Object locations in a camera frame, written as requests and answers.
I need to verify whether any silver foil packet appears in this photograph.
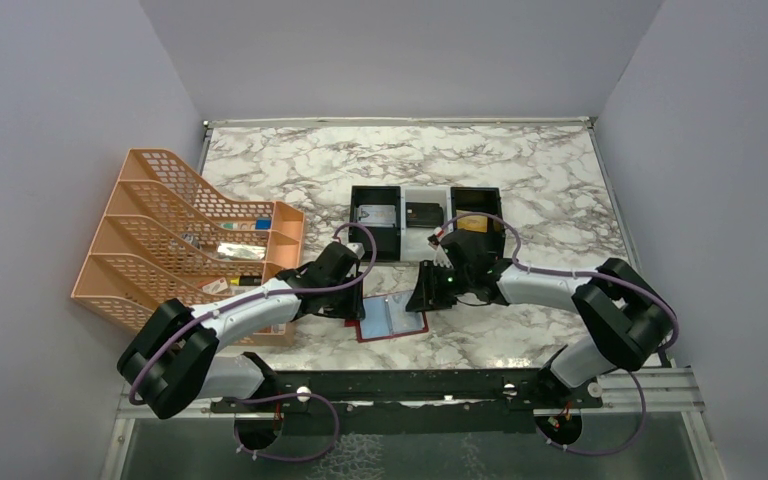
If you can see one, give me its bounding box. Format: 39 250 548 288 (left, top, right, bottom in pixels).
216 242 266 261

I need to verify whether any right black bin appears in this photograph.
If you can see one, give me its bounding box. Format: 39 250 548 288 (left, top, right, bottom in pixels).
450 187 506 257

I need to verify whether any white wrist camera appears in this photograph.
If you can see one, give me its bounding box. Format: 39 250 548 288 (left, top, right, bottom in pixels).
346 242 366 259
428 229 452 268

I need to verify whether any left black bin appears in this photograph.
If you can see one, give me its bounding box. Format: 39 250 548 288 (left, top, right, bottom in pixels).
349 185 403 262

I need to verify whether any silver card in bin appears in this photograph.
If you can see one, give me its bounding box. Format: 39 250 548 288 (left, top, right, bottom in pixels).
355 204 398 228

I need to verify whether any black card in bin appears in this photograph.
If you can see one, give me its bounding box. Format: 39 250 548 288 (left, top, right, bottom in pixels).
405 202 444 228

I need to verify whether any gold card in bin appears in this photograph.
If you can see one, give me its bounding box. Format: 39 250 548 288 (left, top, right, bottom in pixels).
455 211 490 233

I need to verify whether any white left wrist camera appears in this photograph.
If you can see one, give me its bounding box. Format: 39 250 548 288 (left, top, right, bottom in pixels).
346 242 366 259

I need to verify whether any red card holder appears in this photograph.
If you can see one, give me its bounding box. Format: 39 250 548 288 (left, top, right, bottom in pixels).
344 291 429 343

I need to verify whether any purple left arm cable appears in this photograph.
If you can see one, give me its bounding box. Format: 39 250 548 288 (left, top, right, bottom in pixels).
127 221 379 407

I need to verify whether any blue item in organizer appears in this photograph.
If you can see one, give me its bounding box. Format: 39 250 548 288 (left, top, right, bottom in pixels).
254 218 272 230

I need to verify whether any black bin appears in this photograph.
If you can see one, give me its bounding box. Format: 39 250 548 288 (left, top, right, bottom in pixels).
349 185 403 262
450 187 506 257

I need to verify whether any orange plastic file organizer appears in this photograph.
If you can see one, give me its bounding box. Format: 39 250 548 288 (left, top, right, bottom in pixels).
71 148 305 333

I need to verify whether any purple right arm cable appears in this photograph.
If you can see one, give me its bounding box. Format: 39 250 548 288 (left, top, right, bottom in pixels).
433 211 681 460

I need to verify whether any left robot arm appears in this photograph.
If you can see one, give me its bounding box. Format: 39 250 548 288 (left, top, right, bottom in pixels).
117 241 364 419

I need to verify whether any black mounting rail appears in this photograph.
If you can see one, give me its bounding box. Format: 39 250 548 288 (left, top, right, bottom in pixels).
210 368 603 436

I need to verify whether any yellow black marker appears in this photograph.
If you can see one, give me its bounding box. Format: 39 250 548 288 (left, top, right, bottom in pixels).
228 276 262 287

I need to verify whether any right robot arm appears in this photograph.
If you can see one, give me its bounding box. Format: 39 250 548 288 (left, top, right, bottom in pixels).
405 229 677 399

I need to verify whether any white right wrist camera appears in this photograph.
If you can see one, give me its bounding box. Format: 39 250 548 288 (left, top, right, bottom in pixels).
428 229 452 268

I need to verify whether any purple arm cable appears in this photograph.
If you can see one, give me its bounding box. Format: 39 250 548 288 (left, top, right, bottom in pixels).
127 221 379 407
433 211 681 460

